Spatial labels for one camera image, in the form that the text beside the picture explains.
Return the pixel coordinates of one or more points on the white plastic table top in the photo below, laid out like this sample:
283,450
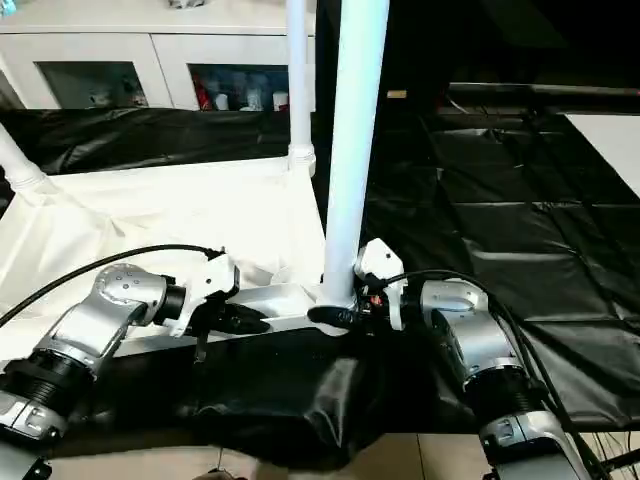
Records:
150,210

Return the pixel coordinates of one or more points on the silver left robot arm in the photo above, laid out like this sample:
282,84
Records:
100,320

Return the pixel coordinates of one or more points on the black mat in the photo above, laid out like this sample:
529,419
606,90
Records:
520,220

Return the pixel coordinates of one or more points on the small yellow label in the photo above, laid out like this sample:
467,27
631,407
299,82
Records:
397,95

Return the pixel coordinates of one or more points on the white flat board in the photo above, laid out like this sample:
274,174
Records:
610,150

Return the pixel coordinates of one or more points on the white cabinet with glass doors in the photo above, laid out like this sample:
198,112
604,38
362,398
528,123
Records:
120,45

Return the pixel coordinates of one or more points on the small grey toy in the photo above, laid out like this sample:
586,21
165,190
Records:
188,3

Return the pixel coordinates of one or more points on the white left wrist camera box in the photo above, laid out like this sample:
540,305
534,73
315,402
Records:
205,282

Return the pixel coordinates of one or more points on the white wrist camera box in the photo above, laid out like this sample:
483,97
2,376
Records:
205,282
380,265

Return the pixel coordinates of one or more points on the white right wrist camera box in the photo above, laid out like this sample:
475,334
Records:
380,265

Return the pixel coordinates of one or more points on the black metal rail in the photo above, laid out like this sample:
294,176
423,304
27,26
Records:
540,91

